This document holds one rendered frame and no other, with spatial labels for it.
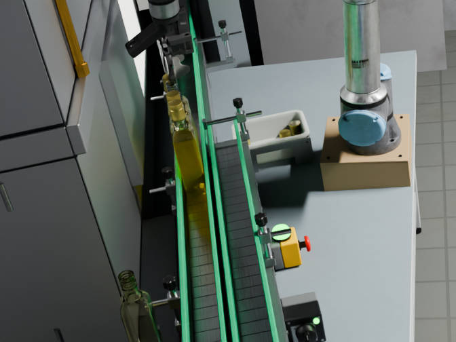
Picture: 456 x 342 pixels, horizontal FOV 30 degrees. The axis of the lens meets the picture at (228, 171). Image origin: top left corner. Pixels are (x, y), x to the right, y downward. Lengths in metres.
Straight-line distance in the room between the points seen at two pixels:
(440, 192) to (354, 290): 1.72
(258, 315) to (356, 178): 0.68
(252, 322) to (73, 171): 0.49
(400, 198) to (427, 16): 2.43
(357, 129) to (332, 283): 0.39
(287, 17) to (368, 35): 2.68
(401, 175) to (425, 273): 0.97
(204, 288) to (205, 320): 0.11
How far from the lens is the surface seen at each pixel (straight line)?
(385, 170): 2.32
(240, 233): 2.03
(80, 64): 1.71
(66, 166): 1.57
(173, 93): 2.11
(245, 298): 1.84
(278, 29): 4.72
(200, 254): 2.00
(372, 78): 2.09
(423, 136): 4.09
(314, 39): 4.70
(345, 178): 2.34
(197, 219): 2.12
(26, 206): 1.62
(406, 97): 2.81
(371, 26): 2.03
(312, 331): 1.83
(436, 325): 3.03
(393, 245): 2.13
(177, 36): 2.19
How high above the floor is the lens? 2.02
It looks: 30 degrees down
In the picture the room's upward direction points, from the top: 13 degrees counter-clockwise
